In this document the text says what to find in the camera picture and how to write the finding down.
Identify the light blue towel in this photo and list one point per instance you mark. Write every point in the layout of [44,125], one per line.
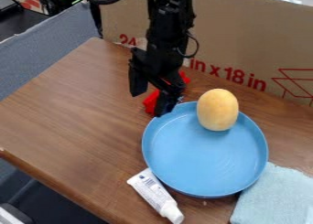
[280,199]

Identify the blue round plate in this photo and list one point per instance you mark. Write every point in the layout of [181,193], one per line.
[199,162]

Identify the yellow potato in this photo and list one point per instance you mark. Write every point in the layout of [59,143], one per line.
[217,110]

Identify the cardboard box wall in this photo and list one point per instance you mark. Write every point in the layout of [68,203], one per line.
[254,42]

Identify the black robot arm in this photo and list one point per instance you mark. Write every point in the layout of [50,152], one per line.
[55,6]

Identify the red rectangular block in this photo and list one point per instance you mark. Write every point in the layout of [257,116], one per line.
[150,101]

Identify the grey fabric panel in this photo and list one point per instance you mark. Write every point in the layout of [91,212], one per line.
[31,51]

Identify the white cream tube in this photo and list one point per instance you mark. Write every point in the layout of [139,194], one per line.
[151,190]

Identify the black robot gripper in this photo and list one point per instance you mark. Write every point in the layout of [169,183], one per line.
[155,64]

